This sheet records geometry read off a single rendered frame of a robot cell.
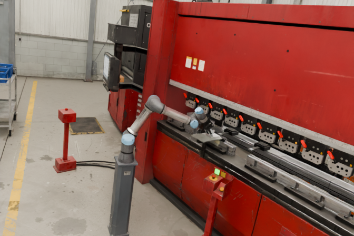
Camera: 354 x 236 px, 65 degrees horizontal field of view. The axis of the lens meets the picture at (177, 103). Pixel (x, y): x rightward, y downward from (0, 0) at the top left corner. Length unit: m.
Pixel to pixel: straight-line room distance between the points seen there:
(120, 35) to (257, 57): 1.49
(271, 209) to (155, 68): 1.90
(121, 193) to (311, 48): 2.00
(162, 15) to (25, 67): 6.78
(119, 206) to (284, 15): 2.18
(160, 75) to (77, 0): 6.38
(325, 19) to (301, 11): 0.20
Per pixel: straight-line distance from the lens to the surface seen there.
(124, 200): 2.77
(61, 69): 9.49
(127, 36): 3.20
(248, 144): 2.99
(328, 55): 2.27
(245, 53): 2.63
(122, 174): 2.61
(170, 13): 3.28
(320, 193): 2.43
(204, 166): 2.93
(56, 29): 9.35
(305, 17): 2.36
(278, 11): 2.49
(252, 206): 2.65
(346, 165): 2.28
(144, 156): 3.62
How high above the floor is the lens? 1.97
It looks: 14 degrees down
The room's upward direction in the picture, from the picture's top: 9 degrees clockwise
